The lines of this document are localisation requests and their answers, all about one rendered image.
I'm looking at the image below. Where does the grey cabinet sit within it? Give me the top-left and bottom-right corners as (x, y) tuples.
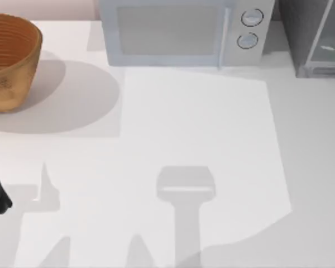
(277, 0), (335, 79)

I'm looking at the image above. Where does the brown wicker basket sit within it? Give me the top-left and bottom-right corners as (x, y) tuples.
(0, 13), (43, 113)

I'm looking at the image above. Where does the round microwave knob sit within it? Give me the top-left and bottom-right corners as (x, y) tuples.
(241, 7), (265, 27)
(236, 31), (259, 50)

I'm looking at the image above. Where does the microwave oven door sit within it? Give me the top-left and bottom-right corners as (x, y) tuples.
(97, 0), (235, 68)

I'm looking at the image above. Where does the pale microwave oven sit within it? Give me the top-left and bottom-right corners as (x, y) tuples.
(97, 0), (276, 70)

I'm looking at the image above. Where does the microwave door handle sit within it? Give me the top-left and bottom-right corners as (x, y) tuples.
(218, 7), (231, 71)

